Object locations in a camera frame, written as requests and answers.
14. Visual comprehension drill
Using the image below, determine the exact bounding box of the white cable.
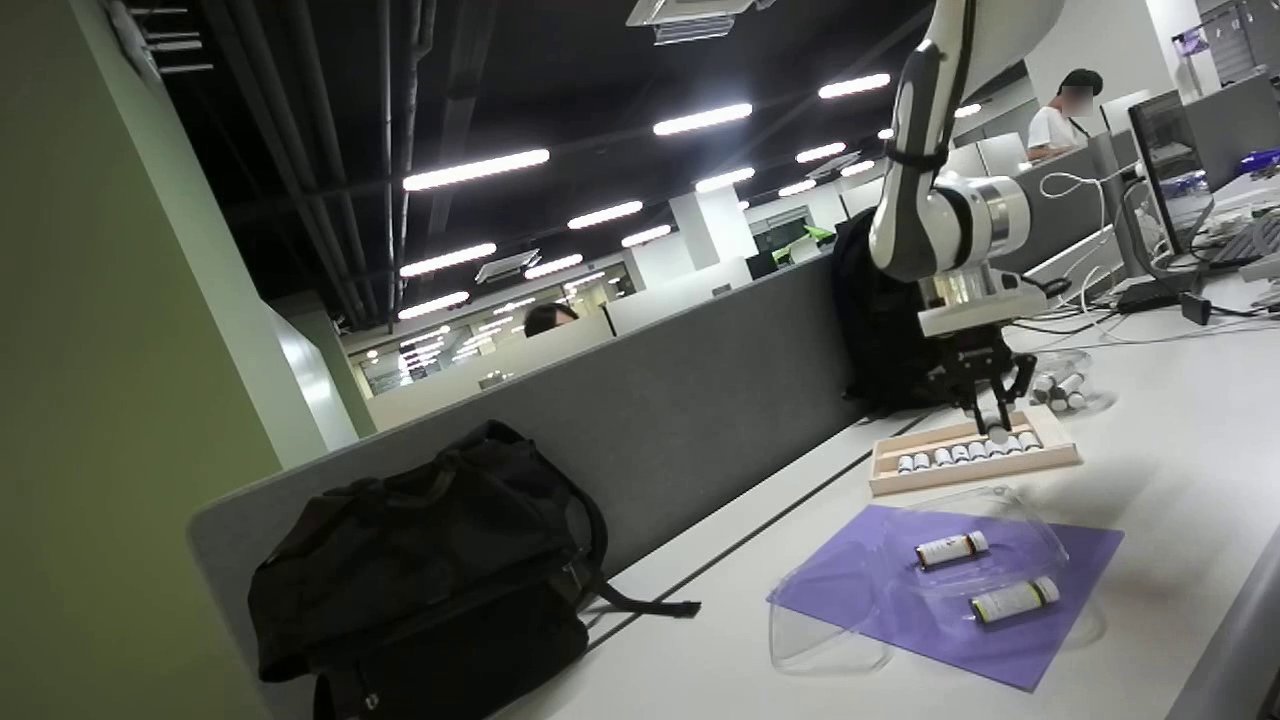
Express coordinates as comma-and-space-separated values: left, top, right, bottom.
1016, 306, 1130, 341

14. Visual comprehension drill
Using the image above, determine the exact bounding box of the person in white shirt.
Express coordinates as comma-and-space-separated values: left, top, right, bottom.
1022, 64, 1107, 162

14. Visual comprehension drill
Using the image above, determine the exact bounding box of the wooden tray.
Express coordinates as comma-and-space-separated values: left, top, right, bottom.
862, 398, 1086, 501

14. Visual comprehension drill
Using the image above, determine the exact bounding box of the black monitor with stand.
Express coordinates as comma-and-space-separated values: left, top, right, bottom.
1122, 89, 1217, 281

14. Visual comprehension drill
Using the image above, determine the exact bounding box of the large black backpack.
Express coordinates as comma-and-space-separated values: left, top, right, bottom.
243, 418, 702, 720

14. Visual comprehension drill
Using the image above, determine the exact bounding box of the long ceiling light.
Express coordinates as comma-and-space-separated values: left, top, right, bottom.
395, 240, 501, 282
395, 287, 477, 327
564, 197, 649, 234
398, 142, 554, 197
649, 100, 759, 141
693, 162, 759, 197
791, 137, 852, 169
814, 67, 895, 103

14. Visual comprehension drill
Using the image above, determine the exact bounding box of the ceiling air vent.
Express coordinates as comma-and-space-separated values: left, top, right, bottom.
625, 0, 778, 50

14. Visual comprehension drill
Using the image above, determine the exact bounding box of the grey desk divider panel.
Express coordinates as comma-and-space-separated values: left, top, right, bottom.
184, 137, 1117, 720

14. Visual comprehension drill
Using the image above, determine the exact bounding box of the black power adapter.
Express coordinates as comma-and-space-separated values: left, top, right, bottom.
1111, 266, 1217, 327

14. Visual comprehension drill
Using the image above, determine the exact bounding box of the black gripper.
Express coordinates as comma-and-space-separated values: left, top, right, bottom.
922, 322, 1041, 440

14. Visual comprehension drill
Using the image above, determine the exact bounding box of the white box device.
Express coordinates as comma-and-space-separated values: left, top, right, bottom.
1022, 219, 1130, 306

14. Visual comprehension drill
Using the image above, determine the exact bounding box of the tall black backpack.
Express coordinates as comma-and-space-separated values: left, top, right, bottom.
825, 202, 1019, 418

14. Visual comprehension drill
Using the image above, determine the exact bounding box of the clear bowl with small items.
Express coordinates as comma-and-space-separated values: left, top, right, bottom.
1029, 345, 1121, 418

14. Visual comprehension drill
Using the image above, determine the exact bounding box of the small white bottle black cap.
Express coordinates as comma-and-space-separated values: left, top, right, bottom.
911, 529, 995, 577

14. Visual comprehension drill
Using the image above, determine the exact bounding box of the dark haired seated person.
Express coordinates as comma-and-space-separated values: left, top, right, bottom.
518, 300, 582, 341

